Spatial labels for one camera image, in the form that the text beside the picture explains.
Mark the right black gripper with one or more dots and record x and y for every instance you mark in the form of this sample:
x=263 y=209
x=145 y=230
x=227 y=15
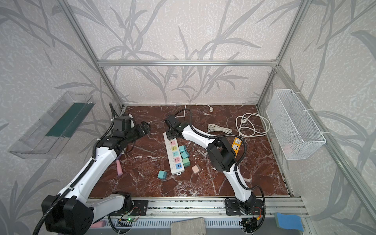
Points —
x=169 y=136

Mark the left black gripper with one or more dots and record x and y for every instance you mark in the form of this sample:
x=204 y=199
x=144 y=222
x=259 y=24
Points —
x=141 y=132

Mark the white multicolour power strip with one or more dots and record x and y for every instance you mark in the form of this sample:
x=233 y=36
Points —
x=174 y=156

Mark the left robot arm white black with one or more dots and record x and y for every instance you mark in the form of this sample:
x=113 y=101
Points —
x=69 y=212

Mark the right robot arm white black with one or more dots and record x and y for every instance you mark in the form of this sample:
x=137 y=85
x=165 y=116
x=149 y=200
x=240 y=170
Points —
x=222 y=157

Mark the orange power strip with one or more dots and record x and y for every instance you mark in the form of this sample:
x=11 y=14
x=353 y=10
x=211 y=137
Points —
x=236 y=145

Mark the green plug cube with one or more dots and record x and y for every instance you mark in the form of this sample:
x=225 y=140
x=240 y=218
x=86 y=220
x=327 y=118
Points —
x=186 y=162

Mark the purple pink hand rake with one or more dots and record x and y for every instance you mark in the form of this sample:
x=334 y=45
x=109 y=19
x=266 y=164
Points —
x=119 y=168

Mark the purple pink brush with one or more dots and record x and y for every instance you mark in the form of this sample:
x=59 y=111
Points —
x=100 y=224

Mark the grey sponge block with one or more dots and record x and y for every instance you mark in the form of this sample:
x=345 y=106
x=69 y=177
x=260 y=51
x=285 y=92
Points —
x=189 y=227

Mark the blue sponge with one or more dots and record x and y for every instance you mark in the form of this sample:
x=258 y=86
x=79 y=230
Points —
x=289 y=222

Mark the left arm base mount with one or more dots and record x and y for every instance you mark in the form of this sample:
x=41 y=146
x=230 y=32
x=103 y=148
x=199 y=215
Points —
x=139 y=209

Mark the clear plastic wall tray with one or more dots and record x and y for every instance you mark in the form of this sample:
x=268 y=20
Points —
x=49 y=135

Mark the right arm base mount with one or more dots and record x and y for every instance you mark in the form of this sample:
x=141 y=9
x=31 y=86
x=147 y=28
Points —
x=232 y=207

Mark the white wire mesh basket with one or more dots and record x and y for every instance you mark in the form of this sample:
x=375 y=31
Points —
x=297 y=133

